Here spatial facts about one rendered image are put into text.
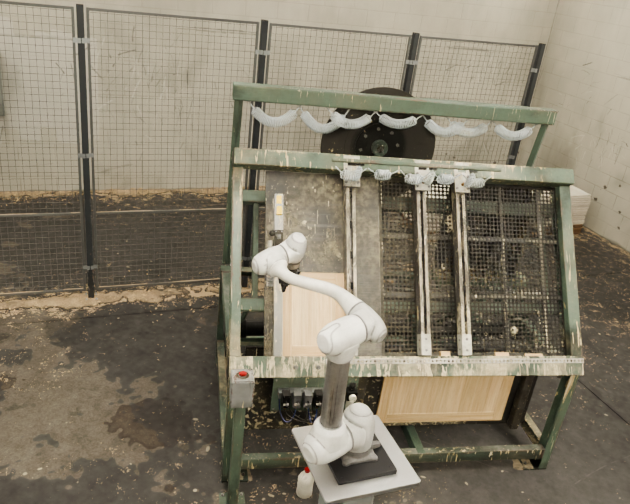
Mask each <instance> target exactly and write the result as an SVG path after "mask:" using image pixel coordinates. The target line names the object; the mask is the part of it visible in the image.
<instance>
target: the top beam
mask: <svg viewBox="0 0 630 504"><path fill-rule="evenodd" d="M347 156H360V155H347ZM332 158H344V154H329V153H314V152H298V151H283V150H267V149H252V148H236V147H235V148H233V152H232V167H233V166H243V167H244V169H253V170H270V171H288V172H305V173H322V174H339V175H340V171H343V170H344V162H332ZM360 159H364V160H380V161H395V162H411V163H414V160H422V159H406V158H391V157H375V156H360ZM424 161H430V164H443V165H454V162H453V161H437V160H424ZM335 166H337V168H338V169H339V170H340V171H339V170H338V169H337V168H336V167H335ZM469 166H474V167H490V168H501V172H489V171H478V173H474V174H475V176H476V177H475V178H480V177H481V178H482V179H484V180H486V179H487V178H488V177H490V176H492V177H490V178H489V179H488V180H486V181H485V183H494V184H512V185H529V186H546V187H556V186H560V185H567V186H570V185H572V184H574V183H575V182H574V170H573V169H561V168H545V167H530V166H514V165H499V164H484V163H469ZM360 167H362V169H363V170H364V169H366V168H367V169H366V170H365V171H364V172H362V173H361V176H374V173H373V172H372V171H374V172H376V170H379V169H380V170H389V172H391V173H393V172H395V171H397V170H399V171H398V172H396V173H394V174H392V176H391V178H405V176H404V175H403V173H404V174H405V175H407V174H410V173H411V174H414V175H415V167H409V166H393V165H377V164H365V166H360ZM368 168H370V169H371V170H372V171H370V170H369V169H368ZM363 170H362V171H363ZM400 170H402V172H403V173H402V172H401V171H400ZM433 171H434V172H435V174H436V175H437V176H438V175H439V174H452V176H453V177H454V169H441V168H437V171H436V170H433ZM389 172H388V173H389ZM374 177H375V176H374ZM482 179H481V180H482ZM481 180H480V181H481Z"/></svg>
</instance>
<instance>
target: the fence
mask: <svg viewBox="0 0 630 504"><path fill-rule="evenodd" d="M277 195H280V196H282V204H276V196H277ZM277 206H282V215H276V207H277ZM274 230H283V194H275V195H274ZM282 334H283V292H282V289H281V284H279V281H278V277H274V286H273V356H282Z"/></svg>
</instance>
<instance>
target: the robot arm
mask: <svg viewBox="0 0 630 504"><path fill-rule="evenodd" d="M306 248H307V240H306V238H305V237H304V235H303V234H301V233H299V232H294V233H292V234H291V235H290V236H289V237H288V238H287V239H286V240H285V241H284V242H282V243H281V244H279V245H277V246H274V247H270V248H268V249H266V250H264V251H262V252H260V253H259V254H257V255H256V256H255V257H254V258H253V260H252V263H251V264H252V269H253V271H254V272H255V273H256V274H258V275H269V276H271V277H278V281H279V284H281V289H282V292H285V290H286V287H288V285H293V286H297V287H300V288H303V289H307V290H310V291H314V292H317V293H320V294H324V295H327V296H329V297H331V298H333V299H335V300H336V301H337V302H338V303H339V305H340V306H341V308H342V309H343V310H344V312H345V314H346V315H347V316H344V317H341V318H339V319H336V320H334V321H332V322H330V323H328V324H327V325H325V326H324V327H323V328H322V329H321V330H320V332H319V333H318V335H317V345H318V348H319V350H320V351H321V352H322V353H323V354H325V355H326V357H327V366H326V374H325V382H324V391H323V399H322V407H321V415H320V416H319V417H318V418H317V419H316V420H315V421H314V424H313V426H312V428H311V430H310V432H309V434H308V435H307V436H306V437H305V439H304V441H303V444H302V451H303V454H304V456H305V458H306V459H307V461H309V462H310V463H312V464H315V465H323V464H327V463H330V462H332V461H334V460H336V459H338V458H340V457H341V459H342V465H343V466H349V465H352V464H358V463H364V462H370V461H373V462H376V461H377V460H378V457H377V455H376V454H375V453H374V451H373V449H375V448H378V447H380V442H379V441H372V440H373V436H374V429H375V420H374V416H373V413H372V411H371V410H370V408H369V407H368V406H367V405H365V404H363V403H354V404H351V405H350V406H348V407H347V408H346V409H345V410H344V413H343V409H344V402H345V395H346V388H347V381H348V374H349V367H350V361H351V360H352V359H353V357H354V355H355V353H356V351H357V349H358V348H359V346H360V344H361V343H364V342H367V341H370V342H371V343H379V342H381V341H383V340H384V338H385V337H386V335H387V328H386V326H385V324H384V322H383V320H382V319H381V318H380V316H379V315H378V314H377V313H376V312H375V311H374V310H373V309H372V308H371V307H369V306H368V305H367V304H365V303H364V302H363V301H361V300H360V299H358V298H357V297H355V296H354V295H352V294H351V293H349V292H348V291H346V290H345V289H343V288H342V287H340V286H338V285H335V284H332V283H329V282H326V281H322V280H317V279H313V278H309V277H305V276H301V275H299V274H300V273H301V272H300V269H297V268H298V267H299V265H300V262H301V260H302V258H303V257H304V255H305V252H306Z"/></svg>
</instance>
